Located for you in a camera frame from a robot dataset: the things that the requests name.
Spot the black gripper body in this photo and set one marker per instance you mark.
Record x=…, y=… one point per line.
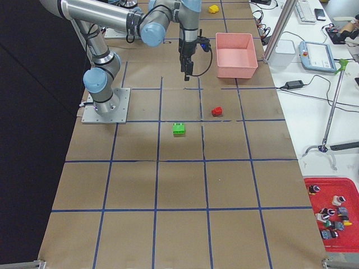
x=187, y=49

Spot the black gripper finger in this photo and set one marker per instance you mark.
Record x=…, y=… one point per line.
x=185, y=76
x=189, y=70

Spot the green toy block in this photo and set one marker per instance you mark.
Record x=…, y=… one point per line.
x=179, y=129

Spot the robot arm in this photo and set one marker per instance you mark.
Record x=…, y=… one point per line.
x=150, y=27

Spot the pink plastic box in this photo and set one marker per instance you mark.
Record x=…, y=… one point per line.
x=236, y=56

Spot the red toy block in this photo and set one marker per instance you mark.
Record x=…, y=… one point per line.
x=217, y=111

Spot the yellow toy block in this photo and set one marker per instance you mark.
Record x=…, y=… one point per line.
x=213, y=9

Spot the white plastic container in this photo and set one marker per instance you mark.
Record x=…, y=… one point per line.
x=283, y=54

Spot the black power adapter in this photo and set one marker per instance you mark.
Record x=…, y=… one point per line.
x=297, y=84

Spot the white keyboard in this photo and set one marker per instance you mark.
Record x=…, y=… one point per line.
x=304, y=12

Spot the teach pendant tablet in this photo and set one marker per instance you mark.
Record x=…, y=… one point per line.
x=316, y=57

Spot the black smartphone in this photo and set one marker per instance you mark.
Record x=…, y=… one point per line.
x=319, y=14

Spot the metal reacher grabber tool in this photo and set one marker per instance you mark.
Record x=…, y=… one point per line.
x=345, y=146

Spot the red parts tray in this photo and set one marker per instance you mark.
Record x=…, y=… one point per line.
x=335, y=205

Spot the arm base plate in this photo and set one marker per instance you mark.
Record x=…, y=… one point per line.
x=111, y=112
x=114, y=34

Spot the aluminium frame post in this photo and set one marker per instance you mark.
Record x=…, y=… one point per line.
x=279, y=28

